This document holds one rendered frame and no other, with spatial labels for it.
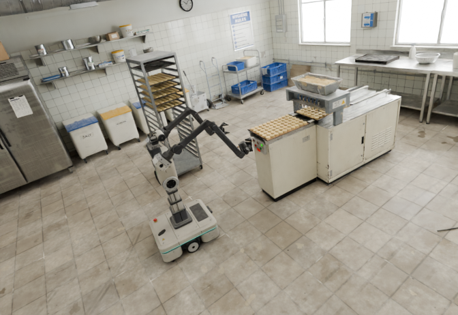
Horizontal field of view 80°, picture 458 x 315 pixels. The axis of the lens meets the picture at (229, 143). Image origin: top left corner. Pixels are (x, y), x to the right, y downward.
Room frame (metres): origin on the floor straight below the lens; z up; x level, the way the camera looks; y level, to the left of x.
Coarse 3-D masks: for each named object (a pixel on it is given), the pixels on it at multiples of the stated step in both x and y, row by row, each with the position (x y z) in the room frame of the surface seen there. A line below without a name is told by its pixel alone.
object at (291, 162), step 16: (272, 144) 2.65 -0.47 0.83; (288, 144) 2.74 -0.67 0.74; (304, 144) 2.83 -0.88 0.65; (256, 160) 2.91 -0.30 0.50; (272, 160) 2.64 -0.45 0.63; (288, 160) 2.73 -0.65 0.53; (304, 160) 2.82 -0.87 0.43; (272, 176) 2.63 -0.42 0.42; (288, 176) 2.72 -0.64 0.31; (304, 176) 2.82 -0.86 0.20; (272, 192) 2.66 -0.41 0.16; (288, 192) 2.75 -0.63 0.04
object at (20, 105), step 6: (18, 96) 4.27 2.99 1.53; (24, 96) 4.31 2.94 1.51; (12, 102) 4.22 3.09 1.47; (18, 102) 4.26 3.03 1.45; (24, 102) 4.29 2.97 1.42; (18, 108) 4.24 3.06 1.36; (24, 108) 4.27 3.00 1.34; (30, 108) 4.30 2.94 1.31; (18, 114) 4.21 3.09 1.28; (24, 114) 4.25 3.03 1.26; (30, 114) 4.28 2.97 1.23
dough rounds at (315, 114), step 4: (304, 108) 3.25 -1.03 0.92; (308, 108) 3.22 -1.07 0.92; (312, 108) 3.20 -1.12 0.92; (316, 108) 3.17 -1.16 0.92; (300, 112) 3.16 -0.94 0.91; (304, 112) 3.12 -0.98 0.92; (308, 112) 3.10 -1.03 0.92; (312, 112) 3.07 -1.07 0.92; (316, 112) 3.06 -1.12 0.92; (320, 112) 3.03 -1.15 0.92; (324, 112) 3.03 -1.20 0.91; (332, 112) 3.00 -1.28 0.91; (308, 116) 3.02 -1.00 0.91; (312, 116) 2.97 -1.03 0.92; (316, 116) 2.98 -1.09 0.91; (320, 116) 2.93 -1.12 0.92; (324, 116) 2.95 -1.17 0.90
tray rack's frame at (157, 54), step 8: (136, 56) 4.03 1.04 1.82; (144, 56) 3.87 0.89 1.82; (152, 56) 3.73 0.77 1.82; (160, 56) 3.61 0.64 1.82; (168, 56) 3.66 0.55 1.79; (128, 64) 4.00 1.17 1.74; (136, 88) 4.01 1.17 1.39; (144, 112) 4.01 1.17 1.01; (168, 144) 4.14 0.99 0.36; (184, 152) 4.16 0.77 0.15; (176, 160) 3.92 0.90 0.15; (184, 160) 3.87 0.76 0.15; (192, 160) 3.83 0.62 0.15; (176, 168) 3.67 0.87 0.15; (184, 168) 3.62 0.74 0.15; (192, 168) 3.62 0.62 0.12
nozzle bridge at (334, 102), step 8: (288, 88) 3.39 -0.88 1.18; (296, 88) 3.33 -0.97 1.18; (288, 96) 3.35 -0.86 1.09; (296, 96) 3.33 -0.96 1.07; (312, 96) 2.95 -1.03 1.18; (320, 96) 2.89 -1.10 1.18; (328, 96) 2.85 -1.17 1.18; (336, 96) 2.81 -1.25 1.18; (344, 96) 2.83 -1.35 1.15; (296, 104) 3.41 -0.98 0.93; (304, 104) 3.13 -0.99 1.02; (312, 104) 3.02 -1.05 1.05; (320, 104) 2.95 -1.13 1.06; (328, 104) 2.74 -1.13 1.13; (336, 104) 2.78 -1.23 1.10; (344, 104) 2.83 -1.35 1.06; (328, 112) 2.74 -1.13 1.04; (336, 112) 2.78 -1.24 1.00; (336, 120) 2.78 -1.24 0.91
